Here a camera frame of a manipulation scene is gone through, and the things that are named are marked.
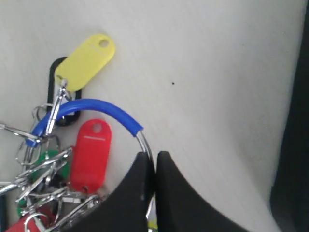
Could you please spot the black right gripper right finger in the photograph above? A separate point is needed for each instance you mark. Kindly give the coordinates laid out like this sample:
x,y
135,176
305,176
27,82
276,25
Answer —
x,y
179,208

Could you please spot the key ring with coloured tags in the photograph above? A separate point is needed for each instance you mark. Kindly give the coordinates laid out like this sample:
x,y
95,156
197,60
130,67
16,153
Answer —
x,y
60,186

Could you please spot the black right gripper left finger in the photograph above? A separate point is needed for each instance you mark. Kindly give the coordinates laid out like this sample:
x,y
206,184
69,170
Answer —
x,y
126,208

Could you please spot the black two-tier shelf rack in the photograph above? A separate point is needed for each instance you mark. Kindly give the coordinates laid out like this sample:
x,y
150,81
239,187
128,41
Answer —
x,y
289,198

